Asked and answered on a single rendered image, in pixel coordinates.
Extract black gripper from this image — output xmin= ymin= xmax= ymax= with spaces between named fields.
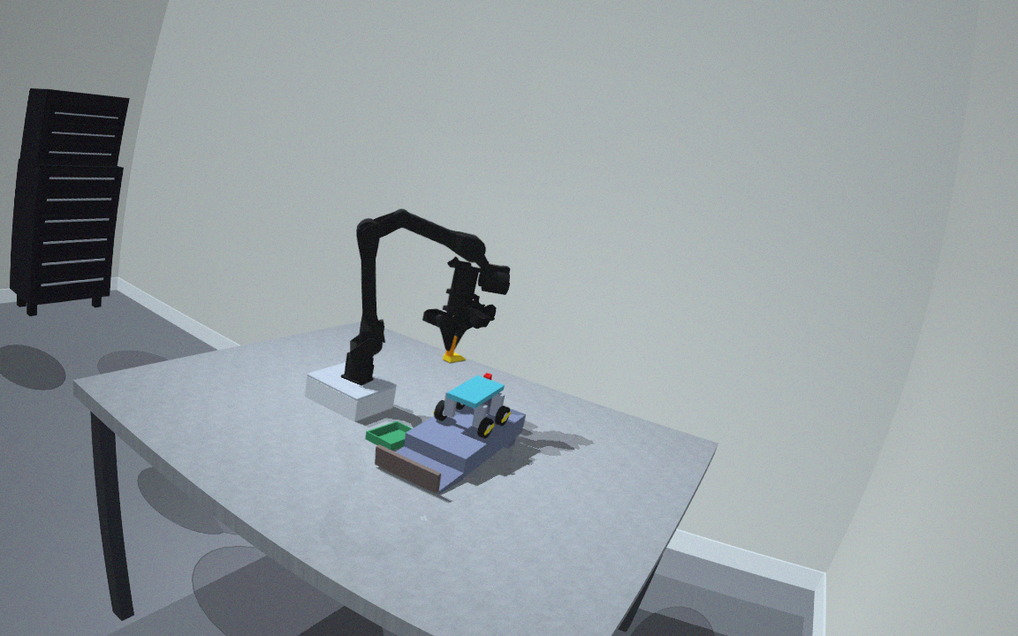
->
xmin=422 ymin=286 xmax=477 ymax=352

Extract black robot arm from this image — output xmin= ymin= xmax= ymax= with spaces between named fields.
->
xmin=340 ymin=208 xmax=510 ymax=385

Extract green tray walls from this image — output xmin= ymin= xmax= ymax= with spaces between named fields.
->
xmin=366 ymin=421 xmax=412 ymax=451

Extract blue-grey ramp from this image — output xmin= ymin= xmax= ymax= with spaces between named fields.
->
xmin=375 ymin=399 xmax=526 ymax=494

